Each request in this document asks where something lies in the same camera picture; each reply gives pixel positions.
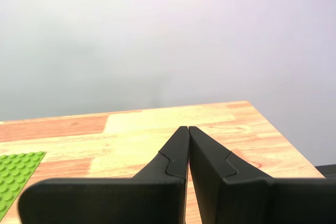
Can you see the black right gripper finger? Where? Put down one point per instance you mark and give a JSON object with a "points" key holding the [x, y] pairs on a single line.
{"points": [[105, 200], [249, 200]]}

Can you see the green studded baseplate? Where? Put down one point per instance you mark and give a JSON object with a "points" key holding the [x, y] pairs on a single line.
{"points": [[13, 174]]}

